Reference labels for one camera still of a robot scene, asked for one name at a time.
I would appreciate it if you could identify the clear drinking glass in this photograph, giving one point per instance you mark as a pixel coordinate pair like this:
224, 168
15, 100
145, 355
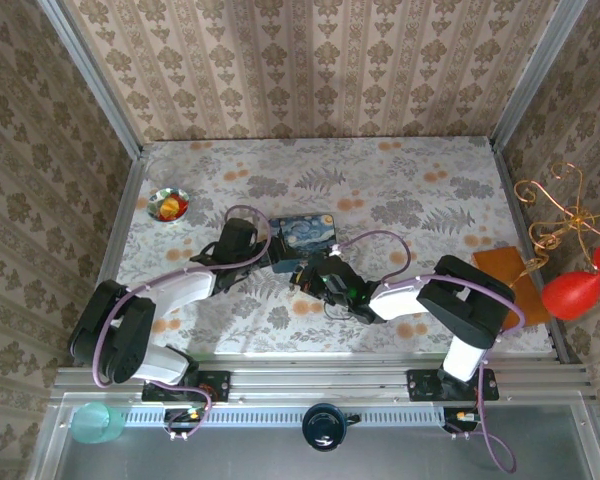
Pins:
163, 171

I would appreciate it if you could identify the aluminium table side rail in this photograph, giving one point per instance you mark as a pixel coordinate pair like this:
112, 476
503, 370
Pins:
517, 210
122, 235

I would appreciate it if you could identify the dark blue mug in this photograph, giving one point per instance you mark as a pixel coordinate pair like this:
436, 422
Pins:
323, 425

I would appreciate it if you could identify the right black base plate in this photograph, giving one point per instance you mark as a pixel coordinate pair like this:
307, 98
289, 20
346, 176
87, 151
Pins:
425, 385

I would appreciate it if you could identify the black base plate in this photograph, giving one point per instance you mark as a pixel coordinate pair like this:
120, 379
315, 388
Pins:
210, 385
425, 385

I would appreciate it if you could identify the aluminium frame post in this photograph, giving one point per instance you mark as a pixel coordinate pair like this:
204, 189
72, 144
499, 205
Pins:
92, 80
540, 75

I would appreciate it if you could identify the starry night painted tin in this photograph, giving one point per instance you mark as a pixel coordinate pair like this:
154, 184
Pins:
305, 232

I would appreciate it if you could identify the colourful patterned small bowl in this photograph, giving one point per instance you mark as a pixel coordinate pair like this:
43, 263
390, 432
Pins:
168, 205

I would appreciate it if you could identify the grey metal shelf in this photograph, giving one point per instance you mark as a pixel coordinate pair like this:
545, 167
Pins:
380, 450

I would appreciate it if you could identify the teal plastic cup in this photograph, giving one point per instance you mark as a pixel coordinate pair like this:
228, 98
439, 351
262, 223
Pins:
96, 424

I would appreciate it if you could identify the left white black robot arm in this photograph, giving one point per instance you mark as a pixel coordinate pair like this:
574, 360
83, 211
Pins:
180, 287

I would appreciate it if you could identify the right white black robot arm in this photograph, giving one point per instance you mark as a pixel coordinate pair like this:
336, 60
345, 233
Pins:
400, 300

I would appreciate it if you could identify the aluminium mounting rail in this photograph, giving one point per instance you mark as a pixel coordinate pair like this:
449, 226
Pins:
320, 382

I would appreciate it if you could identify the large red teardrop ornament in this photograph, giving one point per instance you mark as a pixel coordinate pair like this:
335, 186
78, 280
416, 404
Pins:
572, 295

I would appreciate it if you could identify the floral tablecloth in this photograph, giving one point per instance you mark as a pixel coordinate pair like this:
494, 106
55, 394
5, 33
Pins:
330, 180

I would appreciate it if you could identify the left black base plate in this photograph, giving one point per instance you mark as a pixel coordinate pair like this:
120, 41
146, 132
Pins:
210, 385

